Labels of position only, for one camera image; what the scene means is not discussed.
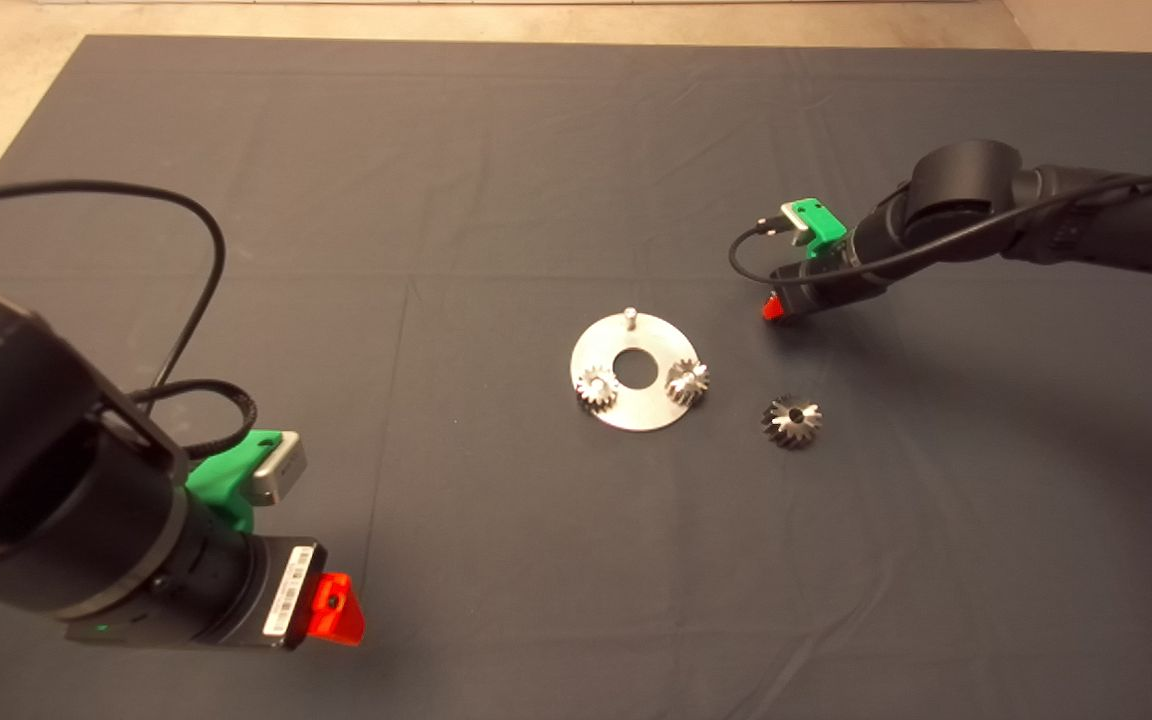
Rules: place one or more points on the right green camera mount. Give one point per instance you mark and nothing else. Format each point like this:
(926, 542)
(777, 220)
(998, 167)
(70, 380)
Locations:
(824, 222)

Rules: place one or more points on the silver camera box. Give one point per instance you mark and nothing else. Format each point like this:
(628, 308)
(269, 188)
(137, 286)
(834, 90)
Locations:
(798, 220)
(276, 470)

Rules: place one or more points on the large steel gear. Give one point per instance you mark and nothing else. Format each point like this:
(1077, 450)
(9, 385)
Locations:
(781, 425)

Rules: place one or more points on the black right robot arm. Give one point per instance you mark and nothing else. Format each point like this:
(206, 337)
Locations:
(1086, 215)

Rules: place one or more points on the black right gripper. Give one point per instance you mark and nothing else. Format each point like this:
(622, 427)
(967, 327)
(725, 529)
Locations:
(836, 280)

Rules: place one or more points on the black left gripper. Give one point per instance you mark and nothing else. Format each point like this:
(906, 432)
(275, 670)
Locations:
(236, 598)

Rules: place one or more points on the right silver camera box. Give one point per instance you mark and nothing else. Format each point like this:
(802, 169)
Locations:
(798, 220)

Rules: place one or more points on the left silver camera box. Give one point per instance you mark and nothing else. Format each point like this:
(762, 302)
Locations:
(276, 470)

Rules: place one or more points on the small shiny steel gear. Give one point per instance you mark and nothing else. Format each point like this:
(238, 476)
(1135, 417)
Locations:
(596, 390)
(688, 382)

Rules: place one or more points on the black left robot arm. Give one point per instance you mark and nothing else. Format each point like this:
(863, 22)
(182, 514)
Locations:
(16, 440)

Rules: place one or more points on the round metal plate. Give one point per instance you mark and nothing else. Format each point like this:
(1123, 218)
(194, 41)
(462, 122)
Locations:
(636, 410)

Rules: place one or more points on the dark grey table cloth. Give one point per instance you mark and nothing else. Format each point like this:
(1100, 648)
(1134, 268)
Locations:
(436, 150)

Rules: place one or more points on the left green camera mount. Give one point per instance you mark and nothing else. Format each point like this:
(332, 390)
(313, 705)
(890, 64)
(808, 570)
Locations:
(224, 487)

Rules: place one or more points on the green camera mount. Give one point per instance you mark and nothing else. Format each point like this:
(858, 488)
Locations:
(224, 487)
(824, 222)

